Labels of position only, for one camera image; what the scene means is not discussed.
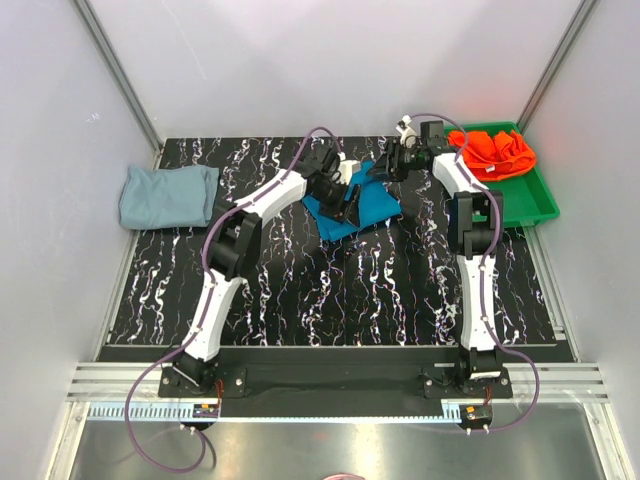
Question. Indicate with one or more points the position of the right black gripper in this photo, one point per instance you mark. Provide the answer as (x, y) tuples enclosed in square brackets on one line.
[(384, 168)]

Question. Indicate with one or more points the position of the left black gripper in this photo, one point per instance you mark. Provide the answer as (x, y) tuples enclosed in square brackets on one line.
[(335, 211)]

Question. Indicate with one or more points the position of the teal blue t shirt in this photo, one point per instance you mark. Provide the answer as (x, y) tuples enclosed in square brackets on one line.
[(376, 205)]

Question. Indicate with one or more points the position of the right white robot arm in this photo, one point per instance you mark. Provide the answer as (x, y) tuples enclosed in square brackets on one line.
[(474, 231)]

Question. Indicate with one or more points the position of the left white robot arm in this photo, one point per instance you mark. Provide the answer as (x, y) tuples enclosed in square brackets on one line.
[(233, 247)]

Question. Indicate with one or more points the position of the black marble pattern mat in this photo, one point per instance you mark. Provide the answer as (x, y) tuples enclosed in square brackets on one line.
[(395, 284)]

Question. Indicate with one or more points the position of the orange t shirt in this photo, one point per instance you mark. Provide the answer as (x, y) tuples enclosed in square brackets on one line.
[(494, 158)]

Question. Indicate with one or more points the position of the green plastic bin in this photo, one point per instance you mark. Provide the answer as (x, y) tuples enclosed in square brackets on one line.
[(528, 200)]

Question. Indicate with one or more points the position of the folded grey-blue t shirt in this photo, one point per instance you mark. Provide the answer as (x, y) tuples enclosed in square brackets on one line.
[(168, 198)]

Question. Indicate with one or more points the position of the left black connector box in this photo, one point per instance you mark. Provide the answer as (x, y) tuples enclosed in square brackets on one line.
[(206, 410)]

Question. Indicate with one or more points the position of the black connector box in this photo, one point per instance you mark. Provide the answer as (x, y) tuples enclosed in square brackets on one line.
[(206, 410), (474, 417)]

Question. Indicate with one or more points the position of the right black connector box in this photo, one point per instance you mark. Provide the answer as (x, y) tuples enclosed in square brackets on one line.
[(474, 417)]

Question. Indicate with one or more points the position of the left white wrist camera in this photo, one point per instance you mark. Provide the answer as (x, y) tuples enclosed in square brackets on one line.
[(346, 170)]

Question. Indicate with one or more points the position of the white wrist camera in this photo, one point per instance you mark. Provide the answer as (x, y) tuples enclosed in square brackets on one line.
[(346, 170), (408, 135)]

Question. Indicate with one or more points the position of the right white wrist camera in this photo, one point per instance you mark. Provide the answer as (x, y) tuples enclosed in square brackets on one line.
[(408, 135)]

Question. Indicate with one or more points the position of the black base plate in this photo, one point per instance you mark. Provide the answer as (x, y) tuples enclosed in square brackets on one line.
[(322, 383)]

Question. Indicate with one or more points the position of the aluminium rail frame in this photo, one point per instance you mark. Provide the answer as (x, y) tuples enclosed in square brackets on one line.
[(110, 385)]

